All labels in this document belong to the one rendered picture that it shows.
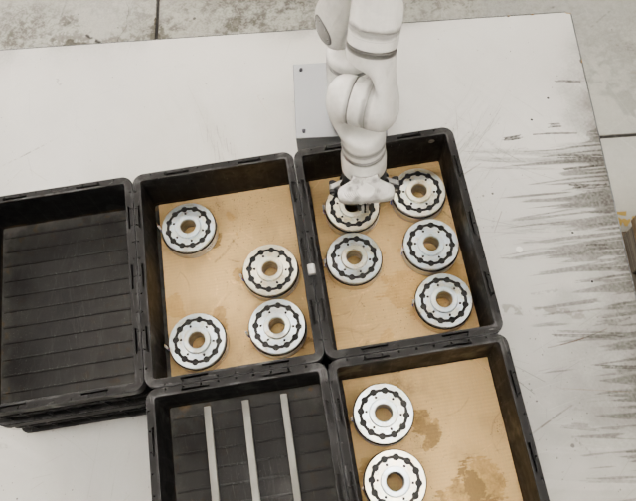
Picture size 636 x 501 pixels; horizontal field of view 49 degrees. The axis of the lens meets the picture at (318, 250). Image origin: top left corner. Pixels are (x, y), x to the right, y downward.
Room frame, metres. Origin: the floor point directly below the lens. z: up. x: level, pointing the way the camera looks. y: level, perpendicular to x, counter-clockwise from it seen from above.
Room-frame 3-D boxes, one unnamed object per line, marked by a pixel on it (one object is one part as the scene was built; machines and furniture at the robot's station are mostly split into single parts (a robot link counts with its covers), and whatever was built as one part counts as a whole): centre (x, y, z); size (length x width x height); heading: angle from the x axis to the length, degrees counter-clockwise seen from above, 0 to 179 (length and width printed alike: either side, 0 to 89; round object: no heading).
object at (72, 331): (0.44, 0.47, 0.87); 0.40 x 0.30 x 0.11; 3
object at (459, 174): (0.47, -0.13, 0.92); 0.40 x 0.30 x 0.02; 3
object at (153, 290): (0.45, 0.17, 0.87); 0.40 x 0.30 x 0.11; 3
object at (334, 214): (0.56, -0.07, 0.86); 0.10 x 0.10 x 0.01
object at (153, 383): (0.45, 0.17, 0.92); 0.40 x 0.30 x 0.02; 3
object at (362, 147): (0.57, -0.08, 1.16); 0.09 x 0.07 x 0.15; 63
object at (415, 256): (0.47, -0.21, 0.86); 0.10 x 0.10 x 0.01
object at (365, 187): (0.54, -0.09, 1.06); 0.11 x 0.09 x 0.06; 176
